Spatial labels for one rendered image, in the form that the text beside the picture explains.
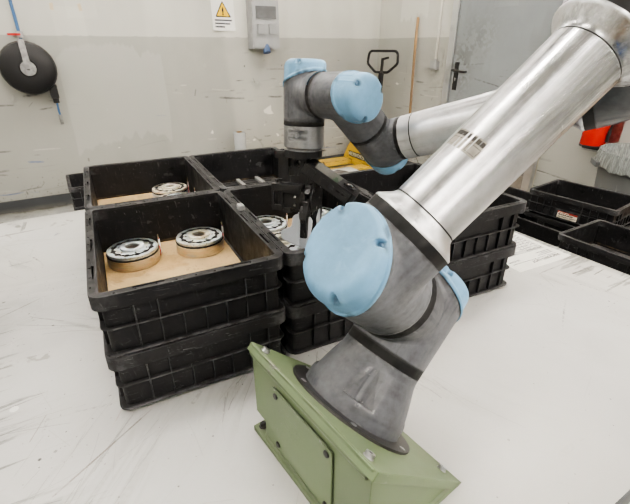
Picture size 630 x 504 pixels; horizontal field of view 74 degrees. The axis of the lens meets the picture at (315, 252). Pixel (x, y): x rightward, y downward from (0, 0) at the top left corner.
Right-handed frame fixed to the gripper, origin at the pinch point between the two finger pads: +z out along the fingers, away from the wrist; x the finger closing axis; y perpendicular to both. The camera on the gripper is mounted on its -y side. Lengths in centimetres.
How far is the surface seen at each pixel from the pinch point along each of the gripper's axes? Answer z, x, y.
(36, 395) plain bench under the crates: 20, 35, 38
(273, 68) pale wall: -46, -341, 156
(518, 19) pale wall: -84, -321, -59
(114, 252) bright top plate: 2.4, 11.4, 39.4
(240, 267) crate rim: -3.9, 21.0, 4.9
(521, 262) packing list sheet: 13, -45, -47
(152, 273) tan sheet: 5.2, 12.1, 29.8
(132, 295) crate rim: -2.3, 32.4, 16.3
